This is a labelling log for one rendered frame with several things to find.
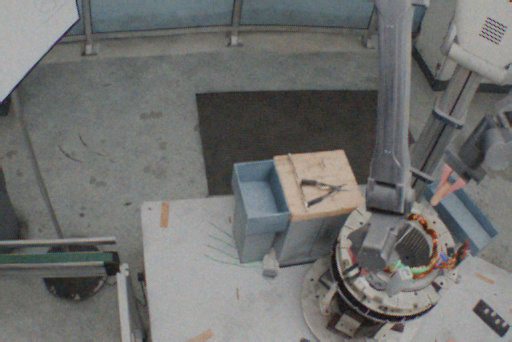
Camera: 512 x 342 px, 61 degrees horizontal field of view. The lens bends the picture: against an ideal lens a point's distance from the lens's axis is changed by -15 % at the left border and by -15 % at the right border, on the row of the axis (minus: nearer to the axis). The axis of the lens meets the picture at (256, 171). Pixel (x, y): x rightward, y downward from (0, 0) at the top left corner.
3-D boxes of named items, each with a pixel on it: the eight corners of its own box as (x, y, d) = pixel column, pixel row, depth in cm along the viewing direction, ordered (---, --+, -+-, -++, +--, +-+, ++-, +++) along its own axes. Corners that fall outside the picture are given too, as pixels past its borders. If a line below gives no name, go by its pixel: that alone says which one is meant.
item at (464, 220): (458, 278, 148) (500, 233, 126) (438, 294, 144) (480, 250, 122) (416, 224, 160) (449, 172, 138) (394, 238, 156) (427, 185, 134)
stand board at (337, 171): (290, 221, 124) (292, 216, 122) (272, 162, 135) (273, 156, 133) (363, 211, 128) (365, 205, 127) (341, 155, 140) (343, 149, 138)
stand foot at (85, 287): (41, 301, 203) (40, 299, 202) (43, 239, 224) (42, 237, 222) (109, 300, 210) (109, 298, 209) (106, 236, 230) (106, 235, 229)
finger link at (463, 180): (445, 209, 95) (472, 177, 89) (422, 185, 97) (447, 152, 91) (454, 198, 100) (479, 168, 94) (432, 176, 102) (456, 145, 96)
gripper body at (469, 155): (475, 188, 89) (497, 161, 85) (440, 153, 93) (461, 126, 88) (482, 178, 94) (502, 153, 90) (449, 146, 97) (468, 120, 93)
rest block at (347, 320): (341, 315, 132) (347, 308, 128) (358, 324, 131) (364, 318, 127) (334, 327, 130) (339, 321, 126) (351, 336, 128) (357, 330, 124)
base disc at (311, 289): (325, 377, 123) (326, 376, 122) (283, 259, 145) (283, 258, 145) (440, 336, 133) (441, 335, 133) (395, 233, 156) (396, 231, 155)
